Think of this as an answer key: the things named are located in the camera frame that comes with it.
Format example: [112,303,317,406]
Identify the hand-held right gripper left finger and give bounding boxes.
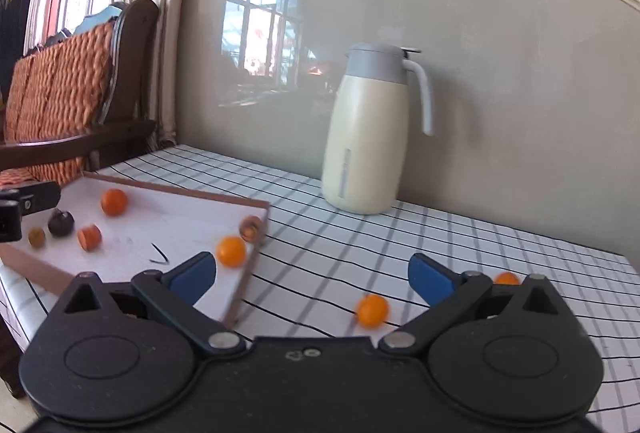
[62,251,248,358]

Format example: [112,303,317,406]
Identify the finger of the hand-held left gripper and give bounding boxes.
[0,181,62,216]

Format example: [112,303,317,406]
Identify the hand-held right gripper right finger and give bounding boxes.
[377,253,562,357]

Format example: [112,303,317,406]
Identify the dark mangosteen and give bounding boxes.
[47,208,76,238]

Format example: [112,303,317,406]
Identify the small yellowish orange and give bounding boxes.
[216,236,247,268]

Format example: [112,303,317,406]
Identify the shallow brown cardboard box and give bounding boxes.
[0,171,271,329]

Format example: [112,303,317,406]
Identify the orange carrot piece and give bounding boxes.
[78,224,103,252]

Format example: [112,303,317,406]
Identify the large orange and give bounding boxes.
[100,188,129,217]

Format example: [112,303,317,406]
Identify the white black checked tablecloth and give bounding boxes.
[0,144,640,429]

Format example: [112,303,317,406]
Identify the wooden sofa orange tufted cushions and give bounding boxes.
[0,0,161,399]

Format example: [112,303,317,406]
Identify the cream thermos jug grey lid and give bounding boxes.
[321,42,434,215]

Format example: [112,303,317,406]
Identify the dark hanging clothes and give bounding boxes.
[0,0,34,99]

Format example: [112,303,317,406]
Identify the beige embroidered curtain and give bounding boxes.
[115,0,201,149]

